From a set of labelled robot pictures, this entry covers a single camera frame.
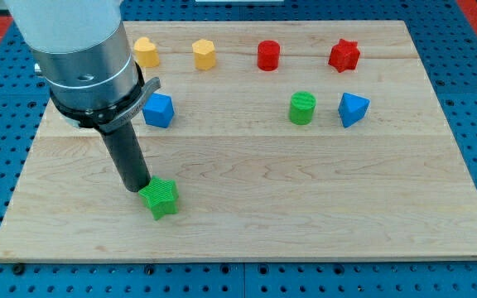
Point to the red cylinder block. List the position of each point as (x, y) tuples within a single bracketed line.
[(268, 55)]

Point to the green cylinder block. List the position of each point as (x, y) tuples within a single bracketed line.
[(302, 107)]

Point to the blue cube block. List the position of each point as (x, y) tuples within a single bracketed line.
[(158, 110)]

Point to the red star block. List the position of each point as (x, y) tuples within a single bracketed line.
[(344, 55)]

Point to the green star block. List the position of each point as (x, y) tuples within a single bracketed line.
[(160, 197)]

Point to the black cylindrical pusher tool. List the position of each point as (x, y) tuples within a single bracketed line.
[(126, 153)]

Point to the yellow hexagon block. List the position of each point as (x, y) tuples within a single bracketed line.
[(204, 54)]

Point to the yellow heart block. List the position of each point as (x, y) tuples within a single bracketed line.
[(146, 53)]

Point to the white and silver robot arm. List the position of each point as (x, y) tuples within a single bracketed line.
[(81, 49)]

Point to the wooden board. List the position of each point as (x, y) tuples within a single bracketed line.
[(253, 186)]

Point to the blue triangular block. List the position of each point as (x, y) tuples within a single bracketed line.
[(352, 108)]

